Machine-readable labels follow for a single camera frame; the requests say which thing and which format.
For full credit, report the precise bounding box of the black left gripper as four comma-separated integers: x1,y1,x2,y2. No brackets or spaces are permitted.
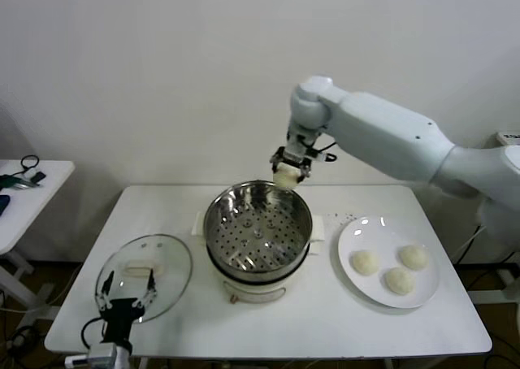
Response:
95,269,158,345

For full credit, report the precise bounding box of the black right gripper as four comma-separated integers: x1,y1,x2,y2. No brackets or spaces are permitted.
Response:
271,141,313,184

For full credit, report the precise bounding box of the white steamed baozi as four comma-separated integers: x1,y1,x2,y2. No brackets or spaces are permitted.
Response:
383,267,418,296
272,164,304,190
350,250,381,276
398,245,431,271

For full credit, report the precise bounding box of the glass lid with cream handle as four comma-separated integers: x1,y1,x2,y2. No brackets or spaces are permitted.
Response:
95,233,193,325

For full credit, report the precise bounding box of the perforated steel steamer basket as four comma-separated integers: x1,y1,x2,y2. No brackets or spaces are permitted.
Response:
202,180,313,275

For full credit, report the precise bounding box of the white round plate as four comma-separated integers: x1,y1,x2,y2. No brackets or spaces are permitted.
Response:
337,216,441,309

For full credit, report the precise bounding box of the cream electric cooker pot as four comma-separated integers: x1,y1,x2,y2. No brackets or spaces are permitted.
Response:
190,210,326,305

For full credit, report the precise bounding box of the white side table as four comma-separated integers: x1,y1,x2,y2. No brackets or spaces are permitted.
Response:
0,159,76,332

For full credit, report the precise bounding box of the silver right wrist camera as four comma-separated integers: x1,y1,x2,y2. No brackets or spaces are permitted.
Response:
300,139,329,162

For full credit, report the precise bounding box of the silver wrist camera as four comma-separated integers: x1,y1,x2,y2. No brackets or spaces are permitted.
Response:
64,342,119,368
300,139,329,162

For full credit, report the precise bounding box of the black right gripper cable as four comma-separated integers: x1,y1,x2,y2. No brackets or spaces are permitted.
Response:
312,141,339,162

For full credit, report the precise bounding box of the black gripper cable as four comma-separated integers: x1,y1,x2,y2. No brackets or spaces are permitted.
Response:
80,316,107,352
312,141,339,162

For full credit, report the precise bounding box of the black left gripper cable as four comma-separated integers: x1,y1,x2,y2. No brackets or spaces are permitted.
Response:
80,316,107,352

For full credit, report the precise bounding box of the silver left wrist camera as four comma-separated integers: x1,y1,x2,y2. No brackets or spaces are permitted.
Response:
64,342,119,368

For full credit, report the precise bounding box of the black looped cable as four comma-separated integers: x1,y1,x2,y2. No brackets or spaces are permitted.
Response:
19,155,41,173

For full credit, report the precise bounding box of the black plug with cables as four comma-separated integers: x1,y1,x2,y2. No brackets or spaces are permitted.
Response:
454,224,488,264

